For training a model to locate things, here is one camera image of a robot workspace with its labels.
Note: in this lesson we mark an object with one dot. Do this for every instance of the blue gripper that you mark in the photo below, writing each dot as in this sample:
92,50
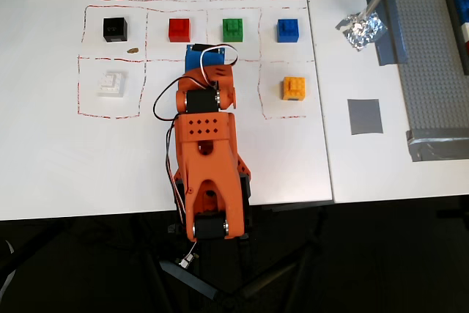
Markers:
198,60

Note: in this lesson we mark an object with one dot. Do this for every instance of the blue lego block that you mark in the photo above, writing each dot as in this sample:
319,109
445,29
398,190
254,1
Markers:
462,7
288,32

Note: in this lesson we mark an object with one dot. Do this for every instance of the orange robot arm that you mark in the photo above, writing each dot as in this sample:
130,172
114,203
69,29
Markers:
209,166

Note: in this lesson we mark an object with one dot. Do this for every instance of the green lego block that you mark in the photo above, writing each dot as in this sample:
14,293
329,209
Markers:
233,31

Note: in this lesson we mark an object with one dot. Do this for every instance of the black lego block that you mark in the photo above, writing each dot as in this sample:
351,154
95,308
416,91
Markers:
115,31

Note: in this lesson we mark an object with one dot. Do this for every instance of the white lego block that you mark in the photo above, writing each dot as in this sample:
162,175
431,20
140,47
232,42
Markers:
111,85
465,32

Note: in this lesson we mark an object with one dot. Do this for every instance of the yellow lego block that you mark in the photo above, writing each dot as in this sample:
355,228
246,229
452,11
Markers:
294,89

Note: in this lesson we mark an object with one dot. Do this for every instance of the grey tape marker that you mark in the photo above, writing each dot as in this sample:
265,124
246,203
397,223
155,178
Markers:
365,117

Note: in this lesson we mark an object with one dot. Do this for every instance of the brown stain crumb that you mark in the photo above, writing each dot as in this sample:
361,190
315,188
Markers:
132,50

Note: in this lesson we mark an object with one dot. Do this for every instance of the crumpled aluminium foil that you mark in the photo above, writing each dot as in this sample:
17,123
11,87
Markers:
362,34

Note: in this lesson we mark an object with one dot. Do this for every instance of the grey tape strip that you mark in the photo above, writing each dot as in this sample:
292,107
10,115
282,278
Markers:
394,47

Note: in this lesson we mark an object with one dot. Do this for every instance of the grey studded baseplate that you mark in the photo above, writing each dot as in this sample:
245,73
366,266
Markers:
425,71

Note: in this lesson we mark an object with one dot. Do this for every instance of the black camera tripod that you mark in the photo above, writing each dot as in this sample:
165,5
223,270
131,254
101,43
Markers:
271,280

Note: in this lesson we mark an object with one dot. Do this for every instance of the silver duct tape strip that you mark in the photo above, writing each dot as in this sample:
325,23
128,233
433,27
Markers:
436,146

